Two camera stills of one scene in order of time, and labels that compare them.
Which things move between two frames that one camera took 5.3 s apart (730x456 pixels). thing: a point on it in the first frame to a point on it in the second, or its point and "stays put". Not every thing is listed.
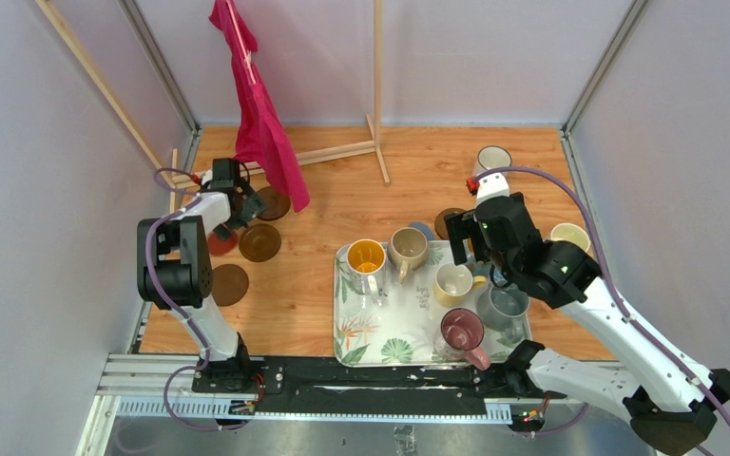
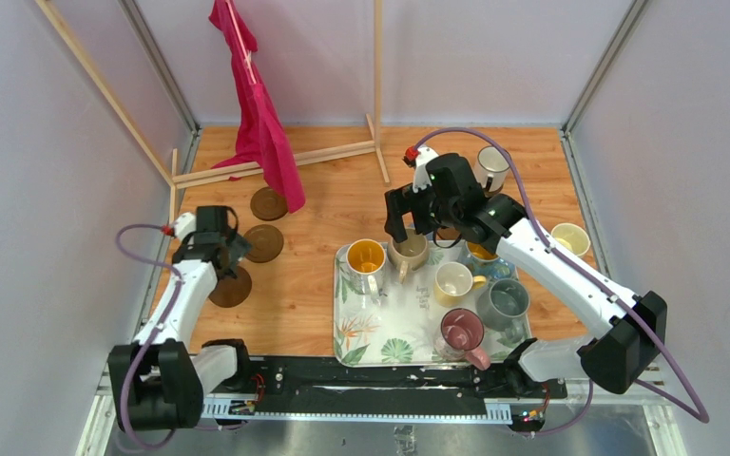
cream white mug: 571,232 stays put
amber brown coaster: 259,243 stays put
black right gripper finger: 461,226 to 398,201
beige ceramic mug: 407,250 stays put
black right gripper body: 518,198 to 429,214
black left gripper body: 251,207 to 239,248
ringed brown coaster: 278,202 stays put
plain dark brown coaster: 229,284 stays put
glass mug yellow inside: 366,273 stays put
